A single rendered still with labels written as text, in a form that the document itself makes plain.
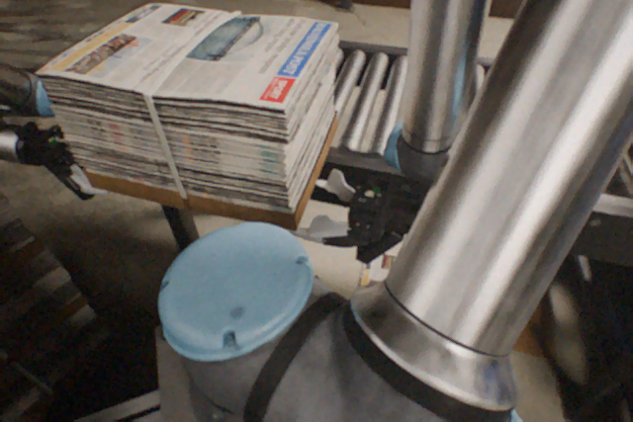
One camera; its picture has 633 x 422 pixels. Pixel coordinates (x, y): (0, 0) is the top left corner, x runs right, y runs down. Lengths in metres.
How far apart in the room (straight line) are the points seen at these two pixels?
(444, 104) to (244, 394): 0.35
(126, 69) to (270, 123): 0.23
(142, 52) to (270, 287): 0.46
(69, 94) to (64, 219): 1.40
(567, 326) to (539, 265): 1.44
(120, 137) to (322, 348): 0.47
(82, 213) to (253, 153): 1.54
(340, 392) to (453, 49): 0.32
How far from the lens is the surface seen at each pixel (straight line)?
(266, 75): 0.54
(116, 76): 0.61
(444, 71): 0.44
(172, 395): 0.52
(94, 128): 0.67
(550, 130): 0.23
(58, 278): 1.10
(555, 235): 0.24
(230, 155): 0.55
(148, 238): 1.78
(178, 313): 0.29
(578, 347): 1.65
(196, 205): 0.66
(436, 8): 0.41
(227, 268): 0.30
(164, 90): 0.56
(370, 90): 0.98
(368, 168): 0.74
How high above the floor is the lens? 1.29
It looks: 44 degrees down
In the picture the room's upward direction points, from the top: straight up
